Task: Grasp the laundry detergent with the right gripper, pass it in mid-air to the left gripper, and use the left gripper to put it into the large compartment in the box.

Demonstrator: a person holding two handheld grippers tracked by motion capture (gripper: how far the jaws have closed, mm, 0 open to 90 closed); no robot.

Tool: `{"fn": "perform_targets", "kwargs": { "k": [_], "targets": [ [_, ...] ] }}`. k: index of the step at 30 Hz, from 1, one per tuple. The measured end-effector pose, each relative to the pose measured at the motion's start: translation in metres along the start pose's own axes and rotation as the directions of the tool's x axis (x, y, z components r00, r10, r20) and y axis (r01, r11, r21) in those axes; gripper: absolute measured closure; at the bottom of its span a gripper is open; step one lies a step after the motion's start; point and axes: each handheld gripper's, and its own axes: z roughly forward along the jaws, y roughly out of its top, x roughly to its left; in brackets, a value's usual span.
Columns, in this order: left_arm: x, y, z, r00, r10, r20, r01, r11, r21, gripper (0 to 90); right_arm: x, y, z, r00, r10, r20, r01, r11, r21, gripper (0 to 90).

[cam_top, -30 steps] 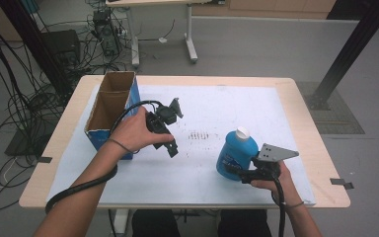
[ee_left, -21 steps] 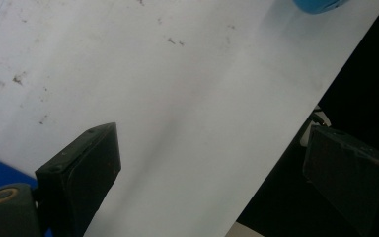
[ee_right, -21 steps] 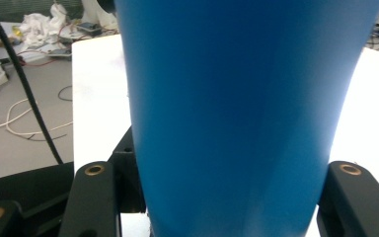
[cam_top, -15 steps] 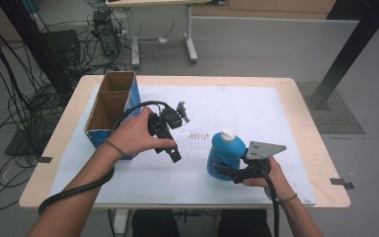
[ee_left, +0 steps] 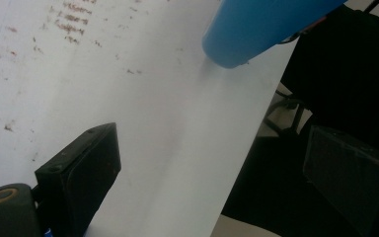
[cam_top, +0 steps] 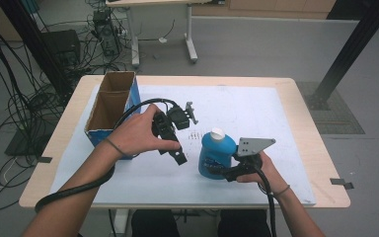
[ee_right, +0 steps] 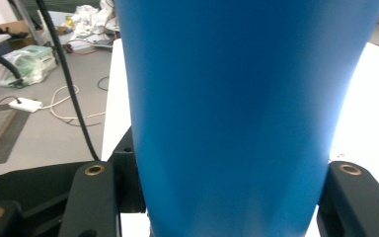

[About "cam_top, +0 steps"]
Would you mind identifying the white desk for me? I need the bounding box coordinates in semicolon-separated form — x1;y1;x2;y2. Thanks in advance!
105;0;226;68

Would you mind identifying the grey grid floor mat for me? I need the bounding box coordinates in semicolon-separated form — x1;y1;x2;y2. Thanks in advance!
295;81;365;135

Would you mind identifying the person's right leg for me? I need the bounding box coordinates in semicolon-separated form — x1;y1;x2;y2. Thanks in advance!
217;208;272;237

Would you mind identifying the black wrist band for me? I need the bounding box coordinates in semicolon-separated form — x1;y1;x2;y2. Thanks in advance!
105;137;129;158
271;184;291;198

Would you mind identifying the black floor base plate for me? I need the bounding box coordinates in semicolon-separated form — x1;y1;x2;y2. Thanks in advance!
4;124;58;157

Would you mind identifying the black square case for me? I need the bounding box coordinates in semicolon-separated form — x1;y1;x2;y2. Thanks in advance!
42;29;82;67

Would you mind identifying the tangle of black floor cables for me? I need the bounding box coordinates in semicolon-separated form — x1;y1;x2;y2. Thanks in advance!
0;0;136;213

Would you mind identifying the white table mat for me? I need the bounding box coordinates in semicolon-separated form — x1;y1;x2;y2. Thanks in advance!
45;84;317;206

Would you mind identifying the blue bottle with white cap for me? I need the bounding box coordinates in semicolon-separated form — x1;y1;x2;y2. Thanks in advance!
197;127;239;181

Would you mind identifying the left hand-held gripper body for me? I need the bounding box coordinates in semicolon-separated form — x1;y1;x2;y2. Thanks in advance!
152;101;199;142

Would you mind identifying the person's leg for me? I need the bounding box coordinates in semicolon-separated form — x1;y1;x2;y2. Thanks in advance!
217;208;272;237
131;208;182;237

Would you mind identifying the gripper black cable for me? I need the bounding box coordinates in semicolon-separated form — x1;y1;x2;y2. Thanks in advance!
253;164;277;237
34;98;179;213

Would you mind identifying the person's left leg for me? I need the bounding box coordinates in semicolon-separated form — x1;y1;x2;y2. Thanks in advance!
131;208;182;237

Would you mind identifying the person's left hand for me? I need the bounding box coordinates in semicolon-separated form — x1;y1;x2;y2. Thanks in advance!
106;103;183;159

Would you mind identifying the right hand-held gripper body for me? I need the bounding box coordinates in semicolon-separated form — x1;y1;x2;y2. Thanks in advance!
232;137;276;176

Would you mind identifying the black metal frame post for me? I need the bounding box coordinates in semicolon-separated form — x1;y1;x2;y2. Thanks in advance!
309;0;379;110
0;0;73;97

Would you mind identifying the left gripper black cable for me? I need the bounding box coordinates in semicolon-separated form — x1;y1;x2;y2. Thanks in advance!
34;98;179;213

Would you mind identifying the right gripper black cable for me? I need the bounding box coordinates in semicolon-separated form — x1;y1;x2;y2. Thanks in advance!
253;164;277;237

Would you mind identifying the person's right hand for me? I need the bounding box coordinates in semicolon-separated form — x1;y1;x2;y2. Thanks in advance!
236;151;290;197

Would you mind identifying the blue cardboard box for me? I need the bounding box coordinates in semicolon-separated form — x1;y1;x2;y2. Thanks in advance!
84;70;142;161

